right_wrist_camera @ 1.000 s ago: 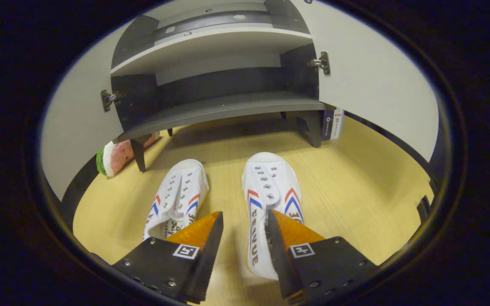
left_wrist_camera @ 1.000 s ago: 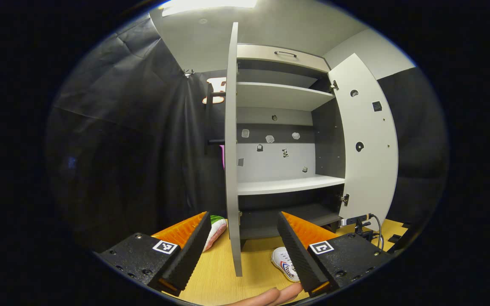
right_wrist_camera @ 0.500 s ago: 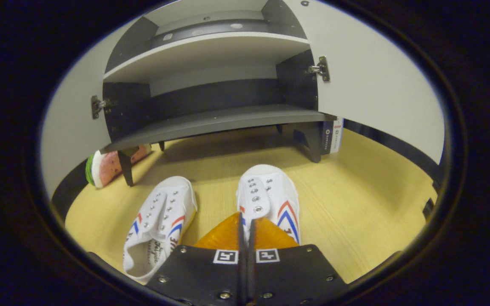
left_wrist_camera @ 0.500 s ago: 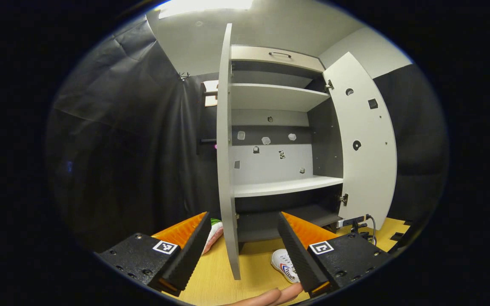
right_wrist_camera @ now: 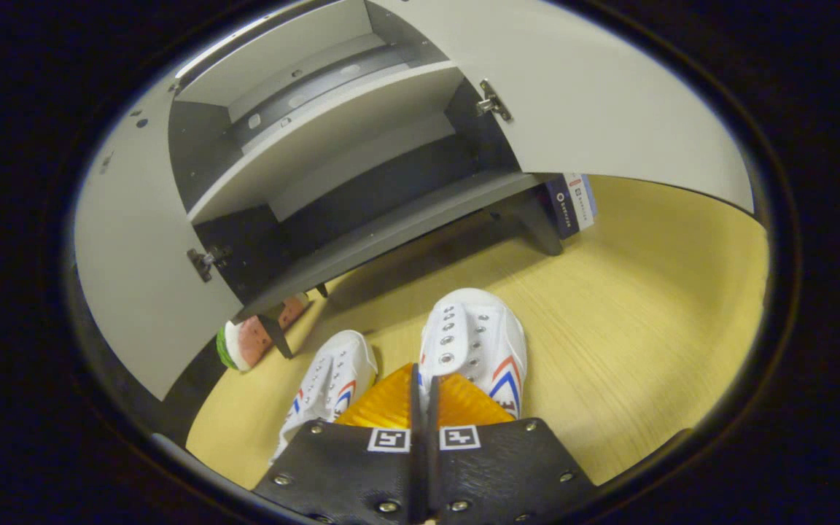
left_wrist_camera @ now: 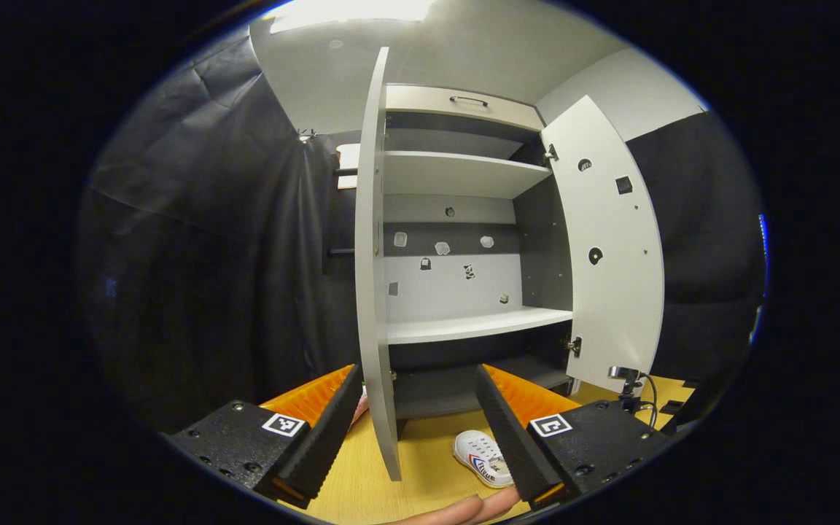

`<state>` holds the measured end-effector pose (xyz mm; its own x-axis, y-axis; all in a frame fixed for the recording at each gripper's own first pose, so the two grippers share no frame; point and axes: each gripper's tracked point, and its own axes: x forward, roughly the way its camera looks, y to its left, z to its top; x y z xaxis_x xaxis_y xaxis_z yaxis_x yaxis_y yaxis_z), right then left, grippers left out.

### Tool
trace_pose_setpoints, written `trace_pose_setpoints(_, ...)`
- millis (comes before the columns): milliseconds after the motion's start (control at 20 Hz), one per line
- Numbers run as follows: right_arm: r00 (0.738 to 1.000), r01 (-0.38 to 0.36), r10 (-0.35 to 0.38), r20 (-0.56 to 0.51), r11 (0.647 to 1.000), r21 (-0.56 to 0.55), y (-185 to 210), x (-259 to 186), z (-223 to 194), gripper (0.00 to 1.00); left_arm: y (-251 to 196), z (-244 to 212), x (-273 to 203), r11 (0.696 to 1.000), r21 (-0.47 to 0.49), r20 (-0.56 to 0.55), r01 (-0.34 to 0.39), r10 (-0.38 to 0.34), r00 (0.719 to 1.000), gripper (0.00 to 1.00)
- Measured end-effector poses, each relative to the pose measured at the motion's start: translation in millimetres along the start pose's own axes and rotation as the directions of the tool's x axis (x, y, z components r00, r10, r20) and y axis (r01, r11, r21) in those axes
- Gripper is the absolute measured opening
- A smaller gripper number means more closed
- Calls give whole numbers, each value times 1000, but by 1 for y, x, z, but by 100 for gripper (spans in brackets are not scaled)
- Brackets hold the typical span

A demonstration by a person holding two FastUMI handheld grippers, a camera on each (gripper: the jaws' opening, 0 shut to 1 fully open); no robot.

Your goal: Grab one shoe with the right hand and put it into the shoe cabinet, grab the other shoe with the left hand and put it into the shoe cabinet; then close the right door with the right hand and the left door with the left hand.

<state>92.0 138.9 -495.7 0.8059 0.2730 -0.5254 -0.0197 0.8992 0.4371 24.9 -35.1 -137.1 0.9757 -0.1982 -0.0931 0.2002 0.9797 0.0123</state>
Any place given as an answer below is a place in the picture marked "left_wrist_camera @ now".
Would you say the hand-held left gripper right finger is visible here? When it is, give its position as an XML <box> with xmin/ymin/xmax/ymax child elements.
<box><xmin>474</xmin><ymin>363</ymin><xmax>672</xmax><ymax>513</ymax></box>

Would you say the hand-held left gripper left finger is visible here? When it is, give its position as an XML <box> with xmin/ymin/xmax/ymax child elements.
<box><xmin>161</xmin><ymin>363</ymin><xmax>364</xmax><ymax>510</ymax></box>

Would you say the white canvas shoe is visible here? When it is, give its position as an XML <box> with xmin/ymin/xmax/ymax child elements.
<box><xmin>453</xmin><ymin>429</ymin><xmax>516</xmax><ymax>489</ymax></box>

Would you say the white shoe cabinet door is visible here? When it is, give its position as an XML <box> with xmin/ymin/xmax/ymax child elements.
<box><xmin>540</xmin><ymin>95</ymin><xmax>665</xmax><ymax>394</ymax></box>
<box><xmin>354</xmin><ymin>47</ymin><xmax>403</xmax><ymax>482</ymax></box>

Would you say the white shoe cabinet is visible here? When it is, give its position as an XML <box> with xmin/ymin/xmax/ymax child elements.
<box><xmin>380</xmin><ymin>82</ymin><xmax>581</xmax><ymax>438</ymax></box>

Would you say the white cabinet drawer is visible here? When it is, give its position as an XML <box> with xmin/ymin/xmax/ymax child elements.
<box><xmin>385</xmin><ymin>84</ymin><xmax>545</xmax><ymax>132</ymax></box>

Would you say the ceiling light panel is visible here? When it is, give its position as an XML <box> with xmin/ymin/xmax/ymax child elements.
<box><xmin>267</xmin><ymin>0</ymin><xmax>435</xmax><ymax>34</ymax></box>

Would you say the small camera on stand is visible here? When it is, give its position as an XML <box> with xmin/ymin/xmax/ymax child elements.
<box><xmin>607</xmin><ymin>365</ymin><xmax>643</xmax><ymax>413</ymax></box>

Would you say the black camera cable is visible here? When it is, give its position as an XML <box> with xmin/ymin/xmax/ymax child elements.
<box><xmin>639</xmin><ymin>373</ymin><xmax>660</xmax><ymax>431</ymax></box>

